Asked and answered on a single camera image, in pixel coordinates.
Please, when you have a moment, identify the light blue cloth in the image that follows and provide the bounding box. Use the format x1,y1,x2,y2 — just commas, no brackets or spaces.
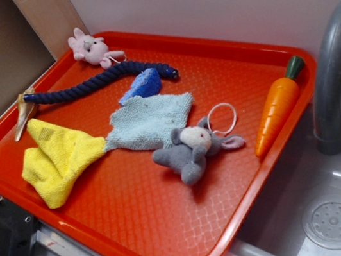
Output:
104,93,194,152

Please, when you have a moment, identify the yellow cloth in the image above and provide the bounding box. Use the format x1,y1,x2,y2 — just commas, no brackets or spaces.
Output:
22,119,106,209

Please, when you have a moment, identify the grey plush bunny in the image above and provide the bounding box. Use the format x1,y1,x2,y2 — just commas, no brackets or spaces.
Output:
152,103,245,186

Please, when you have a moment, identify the red plastic tray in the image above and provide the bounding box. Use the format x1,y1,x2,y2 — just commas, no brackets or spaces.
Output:
0,31,316,256

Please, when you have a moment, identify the blue sponge piece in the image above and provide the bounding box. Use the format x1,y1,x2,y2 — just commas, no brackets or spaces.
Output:
119,68,162,107

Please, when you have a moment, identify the pink plush bunny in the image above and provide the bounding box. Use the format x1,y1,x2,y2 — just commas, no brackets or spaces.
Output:
67,27,127,70

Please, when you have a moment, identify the orange toy carrot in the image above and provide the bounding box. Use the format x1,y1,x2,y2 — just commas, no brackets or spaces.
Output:
255,56,305,158

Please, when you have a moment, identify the grey toy sink basin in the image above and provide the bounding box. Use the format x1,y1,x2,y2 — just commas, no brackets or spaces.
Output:
231,110,341,256

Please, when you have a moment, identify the wooden board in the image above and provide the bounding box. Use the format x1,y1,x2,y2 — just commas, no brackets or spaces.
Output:
12,0,88,60

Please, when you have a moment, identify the grey toy faucet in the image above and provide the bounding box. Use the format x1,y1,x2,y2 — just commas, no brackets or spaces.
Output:
313,2,341,155

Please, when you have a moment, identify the navy blue rope toy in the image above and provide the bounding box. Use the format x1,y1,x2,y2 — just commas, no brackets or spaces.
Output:
4,53,186,143

